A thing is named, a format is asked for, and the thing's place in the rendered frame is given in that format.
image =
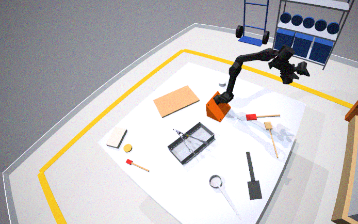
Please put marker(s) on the small grey cylinder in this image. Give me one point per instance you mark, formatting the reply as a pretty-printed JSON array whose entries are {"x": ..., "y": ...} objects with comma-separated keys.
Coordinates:
[{"x": 222, "y": 83}]

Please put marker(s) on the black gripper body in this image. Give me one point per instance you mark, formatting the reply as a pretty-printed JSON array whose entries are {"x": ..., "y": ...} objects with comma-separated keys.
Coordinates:
[{"x": 300, "y": 68}]

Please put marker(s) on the yellow round disc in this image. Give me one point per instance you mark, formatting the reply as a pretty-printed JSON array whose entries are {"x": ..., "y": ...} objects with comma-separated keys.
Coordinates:
[{"x": 127, "y": 147}]

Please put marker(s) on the white flat rectangular block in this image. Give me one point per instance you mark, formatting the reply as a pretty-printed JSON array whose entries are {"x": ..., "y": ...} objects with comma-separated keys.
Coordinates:
[{"x": 116, "y": 137}]

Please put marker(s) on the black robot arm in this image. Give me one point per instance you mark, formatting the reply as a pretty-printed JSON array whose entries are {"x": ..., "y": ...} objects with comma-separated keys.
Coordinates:
[{"x": 283, "y": 55}]

